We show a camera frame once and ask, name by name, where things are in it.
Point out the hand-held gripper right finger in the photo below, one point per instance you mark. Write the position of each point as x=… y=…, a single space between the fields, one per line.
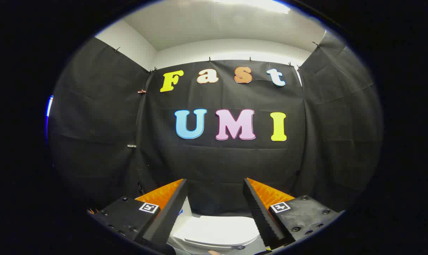
x=258 y=212

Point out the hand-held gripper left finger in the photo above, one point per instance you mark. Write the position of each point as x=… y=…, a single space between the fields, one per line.
x=171 y=212

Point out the white toilet tank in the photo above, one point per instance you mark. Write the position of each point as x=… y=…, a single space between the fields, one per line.
x=186 y=214

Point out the white toilet bowl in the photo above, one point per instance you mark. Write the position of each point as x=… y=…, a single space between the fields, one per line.
x=200 y=248

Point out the black backdrop cloth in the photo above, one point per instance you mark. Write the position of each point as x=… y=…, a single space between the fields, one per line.
x=217 y=159

